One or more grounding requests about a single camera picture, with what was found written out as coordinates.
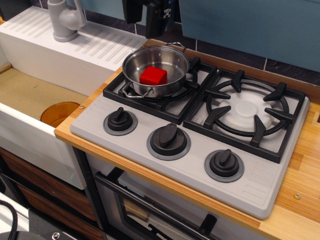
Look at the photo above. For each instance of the black right burner grate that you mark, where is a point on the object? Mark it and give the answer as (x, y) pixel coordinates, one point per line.
(255, 116)

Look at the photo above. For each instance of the black middle stove knob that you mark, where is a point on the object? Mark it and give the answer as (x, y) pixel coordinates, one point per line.
(168, 143)

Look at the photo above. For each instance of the grey toy stove top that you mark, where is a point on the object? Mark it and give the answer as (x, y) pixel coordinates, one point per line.
(254, 193)

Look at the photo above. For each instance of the black right stove knob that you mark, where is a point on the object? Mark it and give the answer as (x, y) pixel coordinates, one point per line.
(224, 166)

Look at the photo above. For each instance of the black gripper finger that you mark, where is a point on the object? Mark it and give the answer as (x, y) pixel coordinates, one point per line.
(156, 20)
(133, 10)

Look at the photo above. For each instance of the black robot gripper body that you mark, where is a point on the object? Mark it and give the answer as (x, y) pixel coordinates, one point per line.
(159, 9)

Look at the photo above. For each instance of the black left stove knob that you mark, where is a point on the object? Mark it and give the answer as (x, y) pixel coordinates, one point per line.
(120, 122)

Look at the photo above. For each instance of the black left burner grate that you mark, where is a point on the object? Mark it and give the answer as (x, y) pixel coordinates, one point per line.
(172, 108)

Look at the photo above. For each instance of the white toy sink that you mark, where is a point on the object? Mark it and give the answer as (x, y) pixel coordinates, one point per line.
(37, 72)

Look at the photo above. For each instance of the black stove knob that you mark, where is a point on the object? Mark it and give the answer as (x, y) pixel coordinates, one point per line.
(168, 143)
(120, 122)
(224, 166)

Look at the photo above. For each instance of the black braided cable foreground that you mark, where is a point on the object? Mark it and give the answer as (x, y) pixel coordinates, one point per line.
(12, 235)

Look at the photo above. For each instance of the stainless steel pan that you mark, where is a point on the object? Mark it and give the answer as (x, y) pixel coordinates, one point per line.
(164, 57)

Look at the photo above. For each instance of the oven door with handle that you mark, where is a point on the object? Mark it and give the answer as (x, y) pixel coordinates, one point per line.
(147, 212)

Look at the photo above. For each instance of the black burner grate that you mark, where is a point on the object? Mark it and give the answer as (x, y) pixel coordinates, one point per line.
(255, 116)
(172, 108)

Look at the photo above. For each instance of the red cube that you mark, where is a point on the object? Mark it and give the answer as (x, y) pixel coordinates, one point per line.
(153, 76)

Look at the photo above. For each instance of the grey toy faucet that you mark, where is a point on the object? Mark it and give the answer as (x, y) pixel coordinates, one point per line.
(65, 22)

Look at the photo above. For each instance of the wooden drawer fronts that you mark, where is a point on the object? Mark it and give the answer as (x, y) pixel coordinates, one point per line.
(61, 202)

